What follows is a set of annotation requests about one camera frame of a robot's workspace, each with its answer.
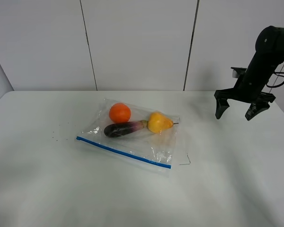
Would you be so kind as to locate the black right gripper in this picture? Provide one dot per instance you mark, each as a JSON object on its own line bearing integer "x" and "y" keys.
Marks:
{"x": 247, "y": 89}

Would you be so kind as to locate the clear zip bag blue strip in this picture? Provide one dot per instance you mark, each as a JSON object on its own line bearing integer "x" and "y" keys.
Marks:
{"x": 144, "y": 146}

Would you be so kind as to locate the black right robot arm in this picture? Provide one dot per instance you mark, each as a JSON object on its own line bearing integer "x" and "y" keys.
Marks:
{"x": 269, "y": 53}

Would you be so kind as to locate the yellow pear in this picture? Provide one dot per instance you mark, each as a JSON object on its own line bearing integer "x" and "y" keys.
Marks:
{"x": 158, "y": 122}

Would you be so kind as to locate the orange fruit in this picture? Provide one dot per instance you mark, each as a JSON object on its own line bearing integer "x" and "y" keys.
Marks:
{"x": 119, "y": 113}

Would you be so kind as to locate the purple eggplant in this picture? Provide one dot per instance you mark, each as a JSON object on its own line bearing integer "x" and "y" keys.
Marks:
{"x": 121, "y": 129}

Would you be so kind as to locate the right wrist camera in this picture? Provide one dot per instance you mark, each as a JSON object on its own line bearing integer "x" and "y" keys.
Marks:
{"x": 237, "y": 72}

